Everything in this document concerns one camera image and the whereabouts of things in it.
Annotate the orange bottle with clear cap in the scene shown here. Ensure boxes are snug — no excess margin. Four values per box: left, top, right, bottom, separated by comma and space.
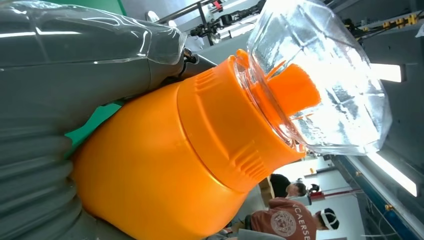
71, 0, 393, 240

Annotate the person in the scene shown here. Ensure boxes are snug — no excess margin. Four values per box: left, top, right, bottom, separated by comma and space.
269, 173, 321, 199
245, 198, 340, 240

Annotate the black metal frame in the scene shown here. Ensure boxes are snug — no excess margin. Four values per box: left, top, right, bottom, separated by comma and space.
155, 0, 266, 47

